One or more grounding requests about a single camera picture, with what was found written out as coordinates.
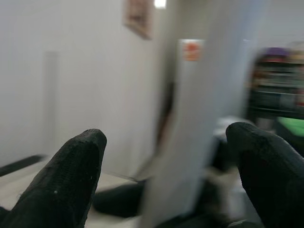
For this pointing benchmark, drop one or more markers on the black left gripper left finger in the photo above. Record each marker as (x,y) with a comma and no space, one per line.
(61,180)

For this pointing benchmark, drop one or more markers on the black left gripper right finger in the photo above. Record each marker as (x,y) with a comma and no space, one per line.
(270,175)

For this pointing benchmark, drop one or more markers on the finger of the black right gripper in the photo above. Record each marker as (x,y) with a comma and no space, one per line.
(118,200)

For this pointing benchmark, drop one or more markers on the black tablecloth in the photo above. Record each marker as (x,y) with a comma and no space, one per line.
(21,165)

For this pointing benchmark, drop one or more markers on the bright green flat object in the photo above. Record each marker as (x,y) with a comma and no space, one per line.
(292,127)

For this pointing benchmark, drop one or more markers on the dark shelf rack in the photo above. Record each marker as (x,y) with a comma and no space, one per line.
(275,85)

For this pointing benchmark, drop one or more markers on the white ceiling light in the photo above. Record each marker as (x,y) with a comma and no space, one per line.
(160,2)

